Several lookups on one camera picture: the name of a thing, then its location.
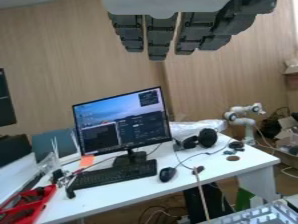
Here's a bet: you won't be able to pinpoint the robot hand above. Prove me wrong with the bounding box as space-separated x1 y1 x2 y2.
100 0 279 62

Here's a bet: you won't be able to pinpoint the black computer monitor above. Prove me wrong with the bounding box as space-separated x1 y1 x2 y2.
72 85 175 168

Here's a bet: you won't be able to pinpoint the clear plastic bag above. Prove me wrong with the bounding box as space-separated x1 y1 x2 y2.
169 119 228 141

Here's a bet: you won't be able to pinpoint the small white jointed device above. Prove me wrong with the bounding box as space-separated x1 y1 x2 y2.
223 102 268 146

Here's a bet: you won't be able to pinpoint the black headphones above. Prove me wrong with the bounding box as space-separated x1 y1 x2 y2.
180 128 220 150

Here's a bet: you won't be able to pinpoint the orange sticky note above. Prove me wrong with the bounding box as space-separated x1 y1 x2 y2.
79 154 96 167

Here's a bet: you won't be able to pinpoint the black computer mouse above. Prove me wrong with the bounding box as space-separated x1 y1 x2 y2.
159 166 179 183

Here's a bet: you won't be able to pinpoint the black keyboard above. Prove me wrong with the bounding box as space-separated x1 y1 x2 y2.
66 158 160 192

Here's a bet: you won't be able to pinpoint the white desk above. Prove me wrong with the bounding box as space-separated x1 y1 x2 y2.
32 131 283 224

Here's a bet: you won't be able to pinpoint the thin stick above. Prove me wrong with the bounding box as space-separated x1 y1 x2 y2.
192 167 212 224

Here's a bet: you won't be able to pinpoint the red tray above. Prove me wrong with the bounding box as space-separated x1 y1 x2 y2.
0 184 59 224

